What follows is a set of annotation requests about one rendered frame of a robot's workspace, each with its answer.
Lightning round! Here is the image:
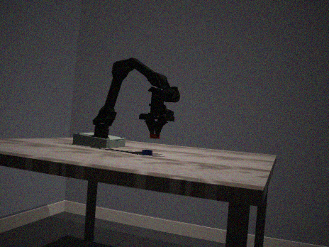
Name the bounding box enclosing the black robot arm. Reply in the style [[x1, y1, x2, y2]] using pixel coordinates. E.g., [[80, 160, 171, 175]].
[[92, 57, 180, 138]]

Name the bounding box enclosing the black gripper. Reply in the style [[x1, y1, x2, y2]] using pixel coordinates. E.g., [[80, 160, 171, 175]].
[[139, 101, 174, 137]]

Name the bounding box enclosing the blue block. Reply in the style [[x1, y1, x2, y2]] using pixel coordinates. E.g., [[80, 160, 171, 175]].
[[142, 150, 152, 155]]

